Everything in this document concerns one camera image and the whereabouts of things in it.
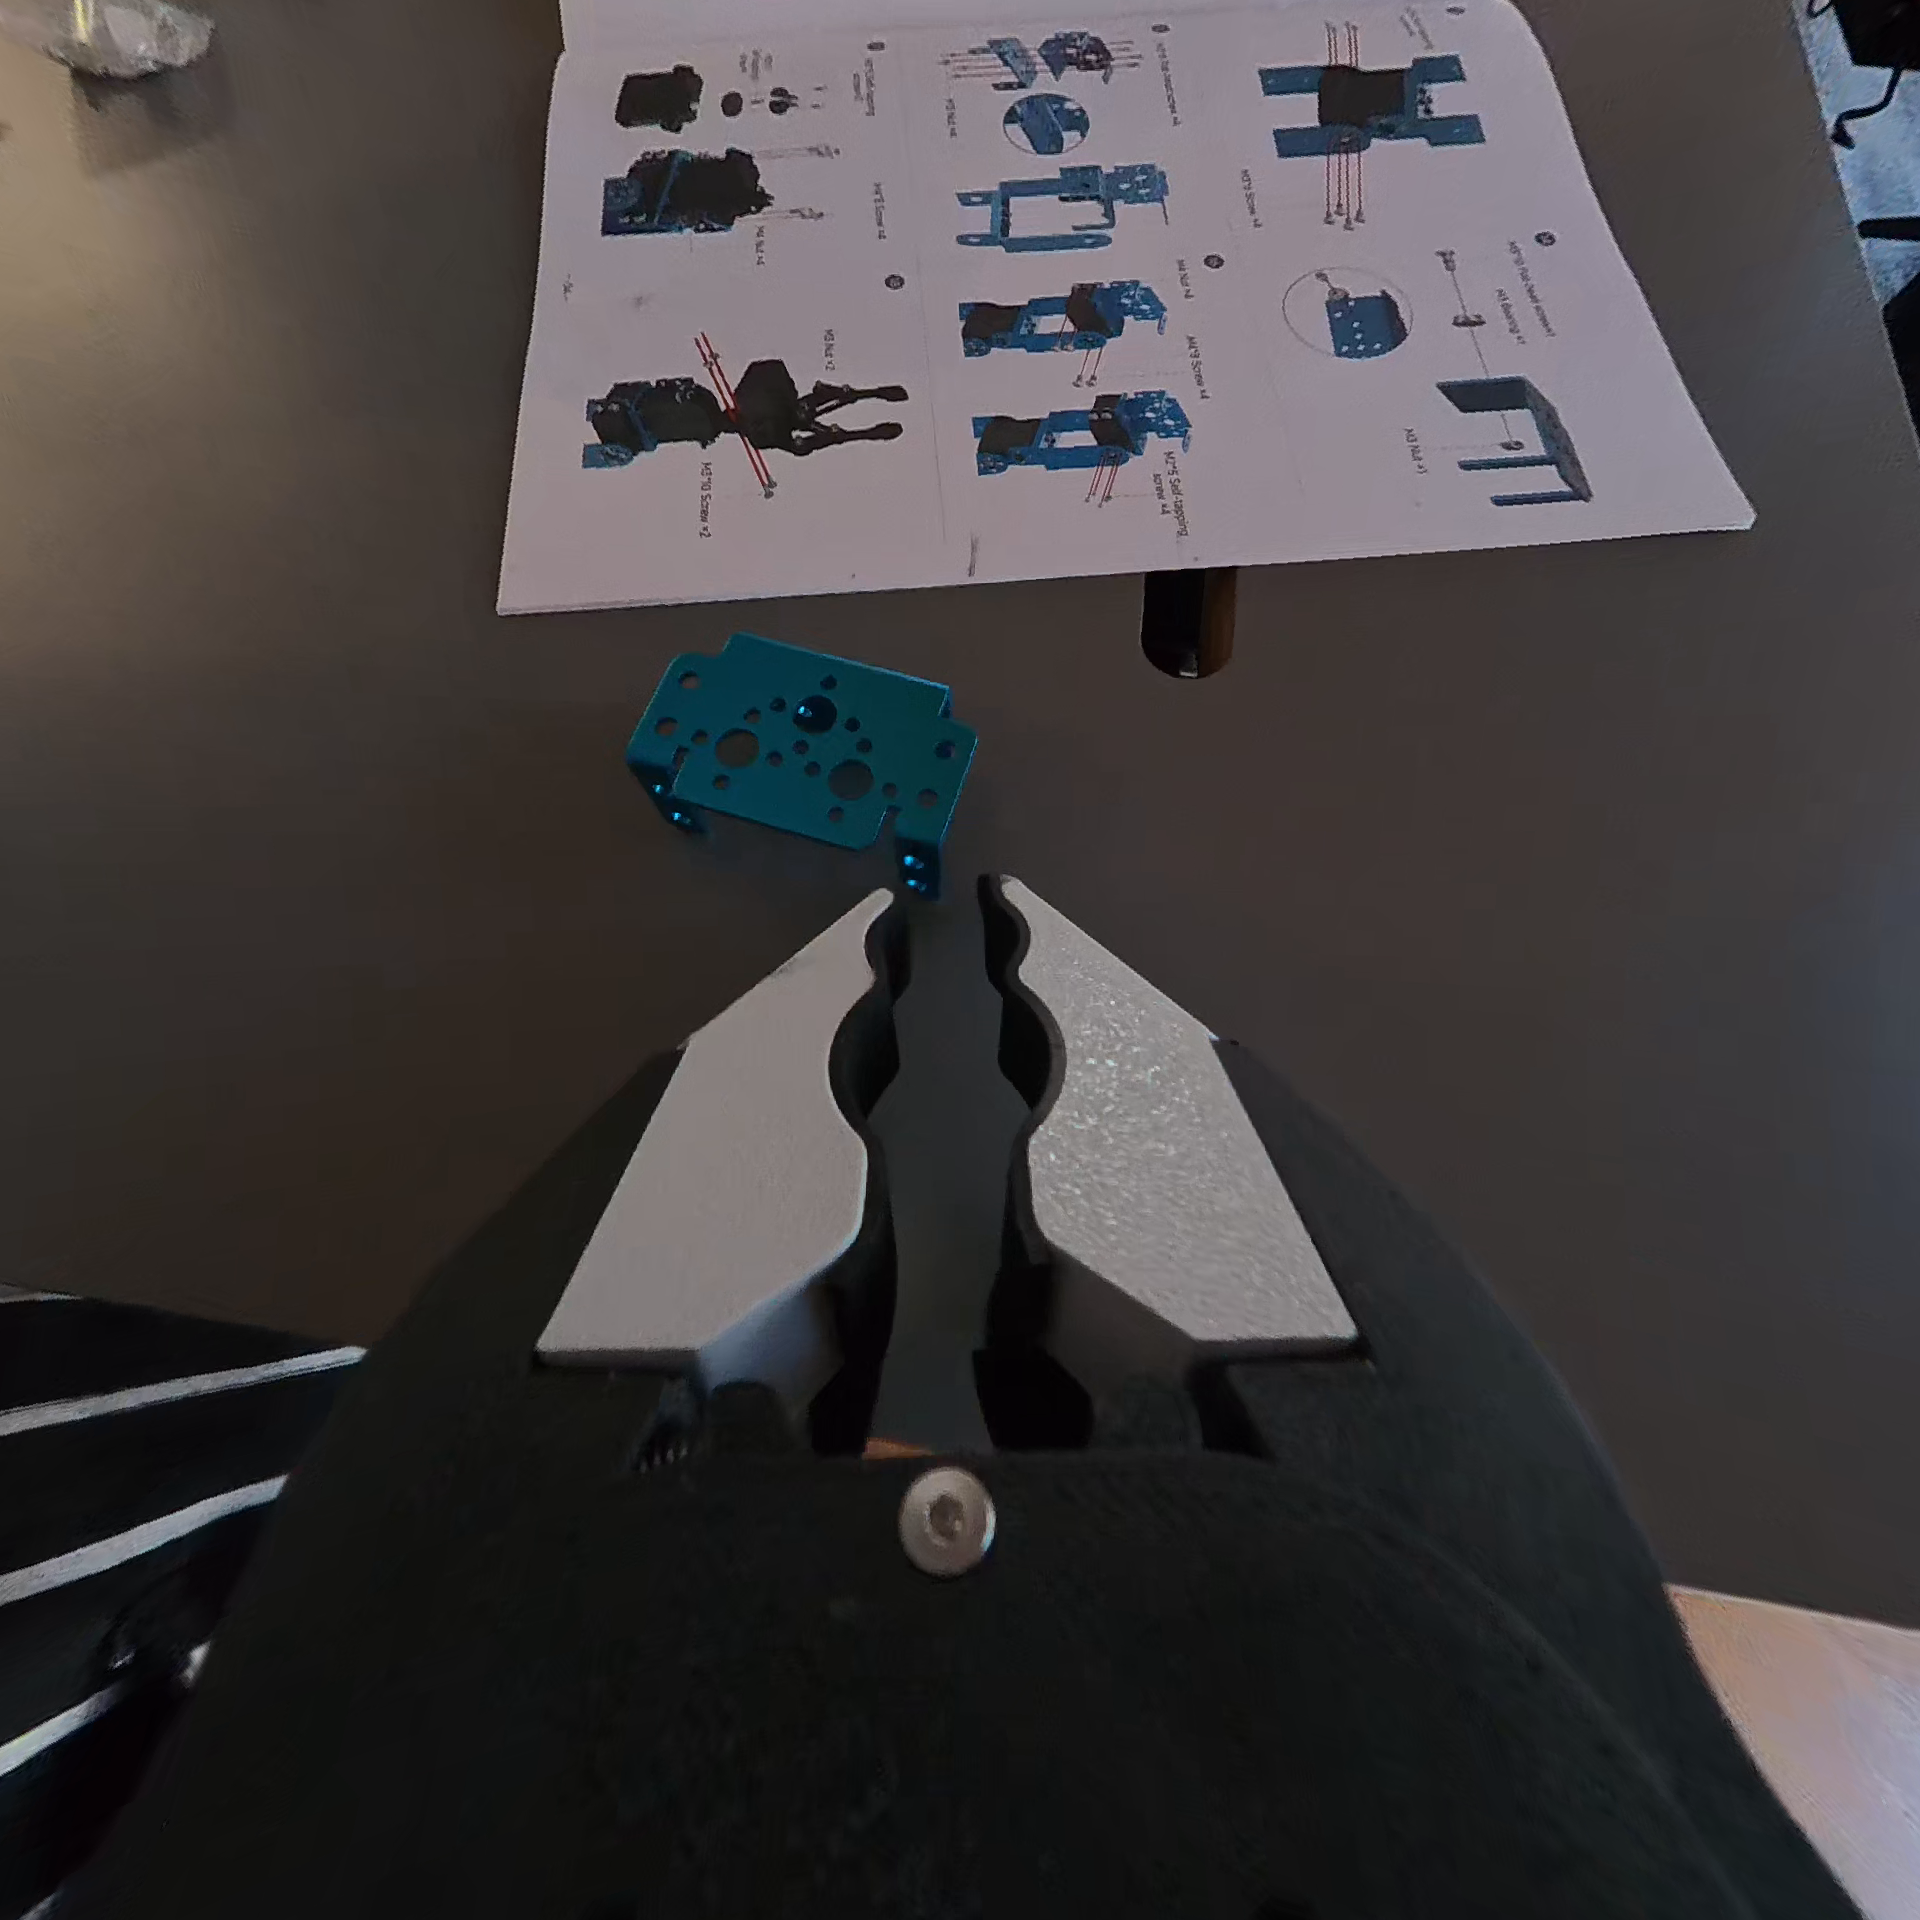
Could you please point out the open instruction manual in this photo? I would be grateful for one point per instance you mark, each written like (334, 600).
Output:
(902, 493)

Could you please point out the dark grey desk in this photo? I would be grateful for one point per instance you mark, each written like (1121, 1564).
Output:
(300, 900)

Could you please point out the blue metal bracket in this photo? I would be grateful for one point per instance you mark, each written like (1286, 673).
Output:
(780, 750)

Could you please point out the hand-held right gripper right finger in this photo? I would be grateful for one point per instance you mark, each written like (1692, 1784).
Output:
(1170, 1140)

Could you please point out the black white-striped clothing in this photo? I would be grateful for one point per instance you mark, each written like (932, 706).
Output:
(89, 1440)

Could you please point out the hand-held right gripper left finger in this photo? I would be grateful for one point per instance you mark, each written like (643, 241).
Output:
(720, 1155)

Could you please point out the clear plastic bag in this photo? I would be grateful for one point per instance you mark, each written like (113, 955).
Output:
(128, 29)

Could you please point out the black chair base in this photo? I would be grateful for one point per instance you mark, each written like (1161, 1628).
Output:
(1875, 59)

